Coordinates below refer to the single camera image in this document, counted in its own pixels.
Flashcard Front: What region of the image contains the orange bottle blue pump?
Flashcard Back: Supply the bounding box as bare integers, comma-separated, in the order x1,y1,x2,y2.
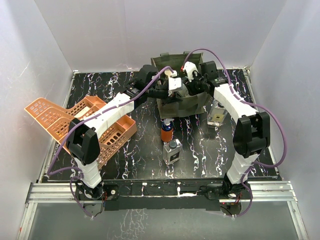
160,118,174,143

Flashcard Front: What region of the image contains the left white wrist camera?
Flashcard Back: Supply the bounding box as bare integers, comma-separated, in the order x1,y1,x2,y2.
168,74,183,97

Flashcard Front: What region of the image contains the clear square bottle grey cap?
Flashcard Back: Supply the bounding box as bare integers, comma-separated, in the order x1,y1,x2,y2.
162,138,182,165

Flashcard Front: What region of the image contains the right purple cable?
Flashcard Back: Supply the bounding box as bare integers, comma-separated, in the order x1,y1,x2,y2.
181,48,288,220

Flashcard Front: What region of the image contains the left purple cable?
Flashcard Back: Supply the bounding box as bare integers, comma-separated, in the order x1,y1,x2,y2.
46,66,177,221

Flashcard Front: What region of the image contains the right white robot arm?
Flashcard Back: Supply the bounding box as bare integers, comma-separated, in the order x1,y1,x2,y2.
181,61,271,199

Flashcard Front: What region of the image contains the white rectangular lotion bottle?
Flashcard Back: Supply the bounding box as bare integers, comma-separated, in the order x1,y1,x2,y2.
177,84,190,98

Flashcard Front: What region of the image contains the aluminium frame rail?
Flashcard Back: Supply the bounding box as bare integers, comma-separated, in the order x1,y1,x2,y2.
18,179,309,240

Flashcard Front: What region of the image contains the orange plastic basket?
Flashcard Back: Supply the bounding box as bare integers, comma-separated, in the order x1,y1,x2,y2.
24,96,137,170

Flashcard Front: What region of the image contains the purple cable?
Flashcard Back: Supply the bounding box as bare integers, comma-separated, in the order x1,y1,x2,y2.
181,48,288,220
46,66,177,221

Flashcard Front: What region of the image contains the clear square bottle black cap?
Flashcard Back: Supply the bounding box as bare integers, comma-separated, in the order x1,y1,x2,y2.
207,100,228,127

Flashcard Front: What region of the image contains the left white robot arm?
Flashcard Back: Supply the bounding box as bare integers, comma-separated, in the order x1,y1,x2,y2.
65,64,177,200

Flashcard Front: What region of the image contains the beige brown lotion bottle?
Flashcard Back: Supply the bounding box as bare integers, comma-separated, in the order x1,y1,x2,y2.
164,69,177,80

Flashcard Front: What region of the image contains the olive green canvas bag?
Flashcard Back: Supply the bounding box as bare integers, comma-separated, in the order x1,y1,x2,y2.
150,51,211,119

